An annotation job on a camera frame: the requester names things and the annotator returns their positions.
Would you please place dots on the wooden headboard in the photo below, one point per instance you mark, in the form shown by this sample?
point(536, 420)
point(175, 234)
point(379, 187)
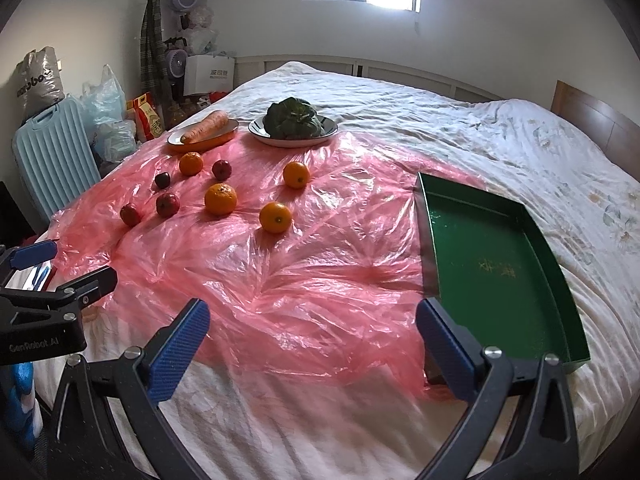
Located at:
point(617, 136)

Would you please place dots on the hanging plaid scarf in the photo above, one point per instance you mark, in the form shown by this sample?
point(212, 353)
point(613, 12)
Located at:
point(153, 68)

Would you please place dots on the large bumpy orange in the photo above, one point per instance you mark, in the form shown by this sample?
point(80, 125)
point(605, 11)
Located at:
point(220, 199)

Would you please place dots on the green leafy vegetable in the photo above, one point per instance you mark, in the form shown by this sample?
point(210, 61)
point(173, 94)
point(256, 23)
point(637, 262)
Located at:
point(292, 119)

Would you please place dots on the light blue suitcase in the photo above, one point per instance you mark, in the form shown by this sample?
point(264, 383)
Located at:
point(53, 153)

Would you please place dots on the carrot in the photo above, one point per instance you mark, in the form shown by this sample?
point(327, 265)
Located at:
point(210, 125)

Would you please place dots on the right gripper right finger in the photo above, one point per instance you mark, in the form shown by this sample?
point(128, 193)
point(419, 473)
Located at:
point(480, 378)

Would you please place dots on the pink plastic sheet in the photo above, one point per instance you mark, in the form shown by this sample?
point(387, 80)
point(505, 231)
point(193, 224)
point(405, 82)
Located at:
point(330, 300)

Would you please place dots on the orange yellow rice bag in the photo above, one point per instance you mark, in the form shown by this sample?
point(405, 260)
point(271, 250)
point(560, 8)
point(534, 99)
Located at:
point(142, 111)

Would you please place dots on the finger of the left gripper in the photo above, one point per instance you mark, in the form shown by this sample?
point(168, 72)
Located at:
point(21, 258)
point(85, 290)

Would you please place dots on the white grey plastic bag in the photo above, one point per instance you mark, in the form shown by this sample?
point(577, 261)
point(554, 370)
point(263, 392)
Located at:
point(114, 141)

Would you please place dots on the white floral bed sheet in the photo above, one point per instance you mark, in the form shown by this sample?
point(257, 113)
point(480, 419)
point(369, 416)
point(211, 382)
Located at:
point(588, 210)

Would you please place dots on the white round plate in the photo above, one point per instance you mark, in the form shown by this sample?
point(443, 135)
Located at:
point(329, 130)

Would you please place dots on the grey printed bag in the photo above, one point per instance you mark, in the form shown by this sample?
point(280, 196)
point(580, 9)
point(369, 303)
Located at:
point(40, 82)

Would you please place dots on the white cardboard box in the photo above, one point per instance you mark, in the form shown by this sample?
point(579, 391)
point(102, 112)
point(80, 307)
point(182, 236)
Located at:
point(208, 74)

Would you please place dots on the lower grey fan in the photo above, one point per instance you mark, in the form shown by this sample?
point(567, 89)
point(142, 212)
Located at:
point(176, 63)

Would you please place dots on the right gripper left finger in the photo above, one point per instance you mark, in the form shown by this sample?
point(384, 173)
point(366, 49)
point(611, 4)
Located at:
point(145, 377)

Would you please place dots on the dark plum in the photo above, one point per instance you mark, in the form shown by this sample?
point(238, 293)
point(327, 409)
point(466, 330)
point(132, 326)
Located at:
point(162, 180)

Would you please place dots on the translucent blue plastic bag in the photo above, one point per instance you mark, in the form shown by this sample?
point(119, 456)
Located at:
point(104, 102)

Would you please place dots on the small far right orange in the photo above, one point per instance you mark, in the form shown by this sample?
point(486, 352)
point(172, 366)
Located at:
point(296, 175)

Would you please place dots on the small red apple far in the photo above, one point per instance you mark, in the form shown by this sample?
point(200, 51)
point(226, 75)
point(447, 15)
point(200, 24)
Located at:
point(221, 170)

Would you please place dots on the orange oval plate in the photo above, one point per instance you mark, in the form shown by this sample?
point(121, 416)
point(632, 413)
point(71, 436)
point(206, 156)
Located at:
point(175, 145)

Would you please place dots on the green rectangular tray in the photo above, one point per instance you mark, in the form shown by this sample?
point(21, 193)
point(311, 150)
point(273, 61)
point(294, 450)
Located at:
point(487, 263)

